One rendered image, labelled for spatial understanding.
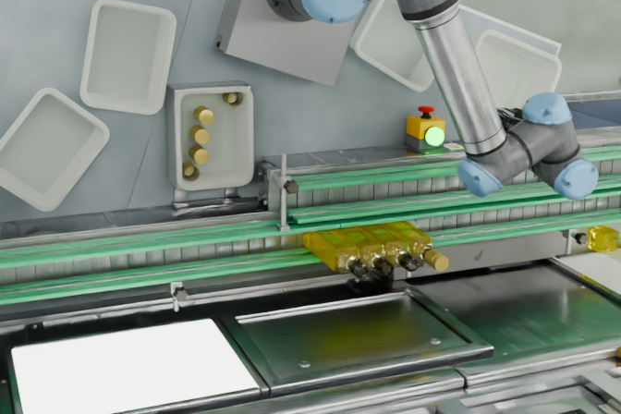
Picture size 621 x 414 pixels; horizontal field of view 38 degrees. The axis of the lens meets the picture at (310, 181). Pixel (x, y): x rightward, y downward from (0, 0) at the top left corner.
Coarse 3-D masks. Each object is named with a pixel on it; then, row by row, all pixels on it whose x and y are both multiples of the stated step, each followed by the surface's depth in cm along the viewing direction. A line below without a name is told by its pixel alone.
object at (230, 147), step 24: (192, 96) 199; (216, 96) 201; (192, 120) 200; (216, 120) 203; (240, 120) 202; (192, 144) 202; (216, 144) 204; (240, 144) 203; (216, 168) 205; (240, 168) 205
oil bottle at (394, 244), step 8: (376, 224) 204; (368, 232) 200; (376, 232) 199; (384, 232) 199; (392, 232) 199; (384, 240) 194; (392, 240) 194; (400, 240) 194; (392, 248) 191; (400, 248) 192; (408, 248) 193; (392, 256) 191
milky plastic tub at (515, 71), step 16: (496, 32) 183; (480, 48) 191; (496, 48) 192; (512, 48) 190; (528, 48) 187; (480, 64) 192; (496, 64) 193; (512, 64) 195; (528, 64) 196; (544, 64) 194; (560, 64) 191; (496, 80) 194; (512, 80) 196; (528, 80) 197; (544, 80) 194; (496, 96) 195; (512, 96) 197; (528, 96) 197
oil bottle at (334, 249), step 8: (312, 232) 199; (320, 232) 198; (328, 232) 198; (336, 232) 198; (304, 240) 204; (312, 240) 200; (320, 240) 195; (328, 240) 193; (336, 240) 193; (344, 240) 193; (312, 248) 200; (320, 248) 196; (328, 248) 191; (336, 248) 188; (344, 248) 188; (352, 248) 189; (320, 256) 196; (328, 256) 192; (336, 256) 188; (344, 256) 187; (352, 256) 187; (360, 256) 189; (328, 264) 192; (336, 264) 188; (344, 264) 187; (336, 272) 189; (344, 272) 188
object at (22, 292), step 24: (552, 216) 230; (576, 216) 231; (600, 216) 232; (456, 240) 212; (480, 240) 214; (168, 264) 194; (192, 264) 195; (216, 264) 196; (240, 264) 195; (264, 264) 195; (288, 264) 197; (0, 288) 180; (24, 288) 181; (48, 288) 181; (72, 288) 181; (96, 288) 182; (120, 288) 184
